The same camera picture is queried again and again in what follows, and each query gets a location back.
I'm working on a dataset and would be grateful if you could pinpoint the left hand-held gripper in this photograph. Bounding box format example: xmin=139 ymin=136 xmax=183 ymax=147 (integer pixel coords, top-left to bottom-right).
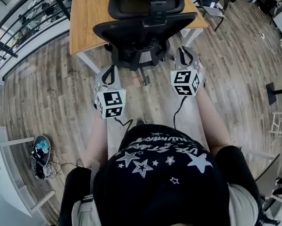
xmin=93 ymin=65 xmax=127 ymax=120

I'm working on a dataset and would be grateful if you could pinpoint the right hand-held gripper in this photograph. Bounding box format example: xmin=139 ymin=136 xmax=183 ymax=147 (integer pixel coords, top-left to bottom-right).
xmin=170 ymin=46 xmax=207 ymax=97

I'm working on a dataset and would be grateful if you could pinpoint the black office chair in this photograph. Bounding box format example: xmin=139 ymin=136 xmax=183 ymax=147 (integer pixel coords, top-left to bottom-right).
xmin=92 ymin=0 xmax=199 ymax=87

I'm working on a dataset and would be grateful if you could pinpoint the person's left forearm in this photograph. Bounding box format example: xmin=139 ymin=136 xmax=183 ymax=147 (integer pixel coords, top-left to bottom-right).
xmin=80 ymin=111 xmax=109 ymax=169

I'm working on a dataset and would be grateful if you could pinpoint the person's right forearm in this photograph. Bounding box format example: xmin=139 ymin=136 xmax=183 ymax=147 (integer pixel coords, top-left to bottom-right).
xmin=196 ymin=86 xmax=232 ymax=153

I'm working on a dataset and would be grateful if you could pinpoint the person's dark shoe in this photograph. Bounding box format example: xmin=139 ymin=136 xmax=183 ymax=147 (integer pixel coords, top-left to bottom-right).
xmin=134 ymin=117 xmax=147 ymax=127

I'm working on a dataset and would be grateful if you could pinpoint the black metal chair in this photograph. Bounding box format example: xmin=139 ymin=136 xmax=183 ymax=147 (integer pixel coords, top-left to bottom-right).
xmin=193 ymin=0 xmax=229 ymax=32

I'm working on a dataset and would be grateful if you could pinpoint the wooden top white desk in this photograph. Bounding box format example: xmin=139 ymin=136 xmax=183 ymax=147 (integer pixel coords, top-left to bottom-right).
xmin=69 ymin=0 xmax=209 ymax=74

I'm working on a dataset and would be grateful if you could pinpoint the black stand base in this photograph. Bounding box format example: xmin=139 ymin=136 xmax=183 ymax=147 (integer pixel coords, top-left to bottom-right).
xmin=265 ymin=81 xmax=282 ymax=106

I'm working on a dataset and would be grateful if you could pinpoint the black and blue sneaker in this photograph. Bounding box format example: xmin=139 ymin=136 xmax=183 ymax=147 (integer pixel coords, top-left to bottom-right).
xmin=32 ymin=135 xmax=52 ymax=165

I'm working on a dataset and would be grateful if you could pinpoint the black metal railing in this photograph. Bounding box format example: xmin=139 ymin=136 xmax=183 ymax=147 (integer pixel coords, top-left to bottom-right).
xmin=0 ymin=0 xmax=74 ymax=74

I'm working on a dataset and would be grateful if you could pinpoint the person's black star-print shirt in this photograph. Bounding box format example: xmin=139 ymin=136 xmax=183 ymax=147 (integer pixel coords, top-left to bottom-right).
xmin=58 ymin=123 xmax=262 ymax=226

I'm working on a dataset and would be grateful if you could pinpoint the grey desk panel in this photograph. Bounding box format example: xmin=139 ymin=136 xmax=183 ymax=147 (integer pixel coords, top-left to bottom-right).
xmin=244 ymin=149 xmax=281 ymax=181

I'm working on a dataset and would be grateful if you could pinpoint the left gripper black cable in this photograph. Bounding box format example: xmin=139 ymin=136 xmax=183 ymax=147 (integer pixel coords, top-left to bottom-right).
xmin=113 ymin=117 xmax=134 ymax=127

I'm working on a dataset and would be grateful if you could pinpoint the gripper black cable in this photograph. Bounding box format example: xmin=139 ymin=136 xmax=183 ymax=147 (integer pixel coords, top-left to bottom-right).
xmin=113 ymin=117 xmax=134 ymax=127
xmin=173 ymin=95 xmax=188 ymax=129

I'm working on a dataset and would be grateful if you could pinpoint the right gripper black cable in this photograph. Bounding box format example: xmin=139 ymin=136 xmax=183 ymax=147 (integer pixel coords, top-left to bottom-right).
xmin=173 ymin=95 xmax=188 ymax=129

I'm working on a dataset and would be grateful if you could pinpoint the white metal frame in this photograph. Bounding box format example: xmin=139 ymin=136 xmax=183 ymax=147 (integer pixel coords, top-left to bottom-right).
xmin=269 ymin=111 xmax=282 ymax=139

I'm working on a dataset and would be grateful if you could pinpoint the beige shoulder strap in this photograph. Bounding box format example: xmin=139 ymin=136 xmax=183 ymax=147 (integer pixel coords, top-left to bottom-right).
xmin=227 ymin=184 xmax=259 ymax=226
xmin=71 ymin=160 xmax=101 ymax=226

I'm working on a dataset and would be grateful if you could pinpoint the white frame table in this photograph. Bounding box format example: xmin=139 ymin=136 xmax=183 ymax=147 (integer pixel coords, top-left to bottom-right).
xmin=0 ymin=125 xmax=56 ymax=219

